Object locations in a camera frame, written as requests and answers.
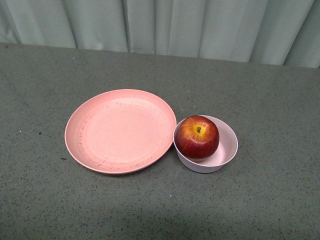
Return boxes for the light pink bowl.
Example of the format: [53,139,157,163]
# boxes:
[173,115,238,174]

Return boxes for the red yellow apple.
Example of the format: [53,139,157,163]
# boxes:
[174,115,220,162]

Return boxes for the pink round plate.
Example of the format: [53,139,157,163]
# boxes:
[64,89,177,175]

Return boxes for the white pleated curtain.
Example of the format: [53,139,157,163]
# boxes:
[0,0,320,68]

